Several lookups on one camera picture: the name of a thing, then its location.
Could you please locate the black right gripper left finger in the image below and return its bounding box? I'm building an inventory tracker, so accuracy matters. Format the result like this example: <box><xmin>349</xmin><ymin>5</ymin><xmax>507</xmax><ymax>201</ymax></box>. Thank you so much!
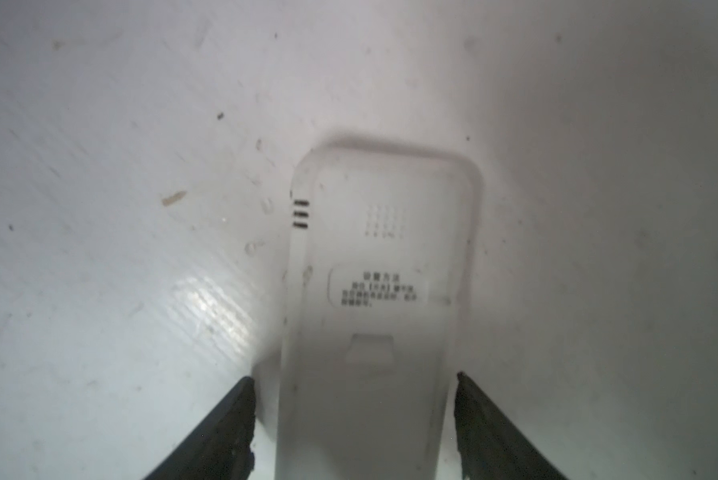
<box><xmin>146</xmin><ymin>376</ymin><xmax>257</xmax><ymax>480</ymax></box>

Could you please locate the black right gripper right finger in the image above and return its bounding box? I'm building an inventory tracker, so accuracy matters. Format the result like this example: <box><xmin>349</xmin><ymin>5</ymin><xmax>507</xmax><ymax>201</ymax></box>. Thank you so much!
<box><xmin>454</xmin><ymin>371</ymin><xmax>566</xmax><ymax>480</ymax></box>

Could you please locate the white remote control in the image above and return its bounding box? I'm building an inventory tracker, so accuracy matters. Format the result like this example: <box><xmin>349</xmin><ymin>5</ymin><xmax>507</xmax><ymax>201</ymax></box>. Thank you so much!
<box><xmin>275</xmin><ymin>146</ymin><xmax>483</xmax><ymax>479</ymax></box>

